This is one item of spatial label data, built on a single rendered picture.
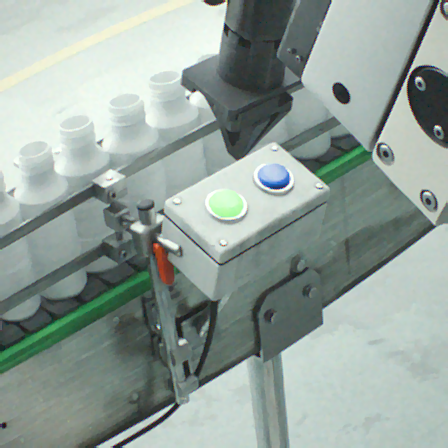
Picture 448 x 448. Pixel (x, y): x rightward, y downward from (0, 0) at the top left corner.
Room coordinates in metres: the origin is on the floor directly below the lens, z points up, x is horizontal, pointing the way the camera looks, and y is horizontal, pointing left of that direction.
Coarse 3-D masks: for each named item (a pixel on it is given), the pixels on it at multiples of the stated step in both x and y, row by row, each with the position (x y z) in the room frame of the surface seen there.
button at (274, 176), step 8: (264, 168) 1.06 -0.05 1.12; (272, 168) 1.06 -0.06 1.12; (280, 168) 1.07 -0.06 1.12; (264, 176) 1.05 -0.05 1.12; (272, 176) 1.05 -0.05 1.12; (280, 176) 1.06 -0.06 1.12; (288, 176) 1.06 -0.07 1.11; (264, 184) 1.05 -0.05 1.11; (272, 184) 1.05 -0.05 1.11; (280, 184) 1.05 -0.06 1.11; (288, 184) 1.05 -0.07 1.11
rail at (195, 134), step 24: (216, 120) 1.20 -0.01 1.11; (336, 120) 1.30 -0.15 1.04; (168, 144) 1.16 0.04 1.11; (288, 144) 1.25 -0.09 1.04; (120, 168) 1.12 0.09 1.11; (144, 168) 1.14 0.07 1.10; (48, 216) 1.06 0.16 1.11; (0, 240) 1.02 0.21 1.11; (72, 264) 1.07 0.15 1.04; (24, 288) 1.03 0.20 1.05; (0, 312) 1.01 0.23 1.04
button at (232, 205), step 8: (216, 192) 1.03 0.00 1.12; (224, 192) 1.03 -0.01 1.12; (232, 192) 1.03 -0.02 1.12; (216, 200) 1.02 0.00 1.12; (224, 200) 1.02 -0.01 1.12; (232, 200) 1.02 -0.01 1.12; (240, 200) 1.02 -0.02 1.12; (216, 208) 1.01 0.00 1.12; (224, 208) 1.01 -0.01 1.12; (232, 208) 1.01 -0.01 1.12; (240, 208) 1.02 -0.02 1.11
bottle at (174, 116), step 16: (160, 80) 1.23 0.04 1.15; (176, 80) 1.20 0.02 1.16; (160, 96) 1.19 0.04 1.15; (176, 96) 1.20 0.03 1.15; (160, 112) 1.20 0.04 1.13; (176, 112) 1.19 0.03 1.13; (192, 112) 1.20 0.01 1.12; (160, 128) 1.19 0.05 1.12; (176, 128) 1.18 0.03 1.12; (192, 128) 1.19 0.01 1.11; (192, 144) 1.19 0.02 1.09; (176, 160) 1.18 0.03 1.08; (192, 160) 1.19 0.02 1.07; (176, 176) 1.18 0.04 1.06; (192, 176) 1.19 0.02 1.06; (208, 176) 1.21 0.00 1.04; (176, 192) 1.18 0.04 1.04
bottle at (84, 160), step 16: (64, 128) 1.15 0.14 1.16; (80, 128) 1.12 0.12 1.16; (64, 144) 1.13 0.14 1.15; (80, 144) 1.12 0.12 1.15; (96, 144) 1.14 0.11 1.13; (64, 160) 1.13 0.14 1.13; (80, 160) 1.12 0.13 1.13; (96, 160) 1.12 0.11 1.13; (64, 176) 1.12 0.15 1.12; (80, 176) 1.11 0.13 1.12; (96, 176) 1.11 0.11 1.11; (80, 208) 1.11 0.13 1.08; (96, 208) 1.11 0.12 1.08; (80, 224) 1.11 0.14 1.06; (96, 224) 1.11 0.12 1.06; (80, 240) 1.11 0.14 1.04; (96, 240) 1.11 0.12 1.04; (96, 272) 1.11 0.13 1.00
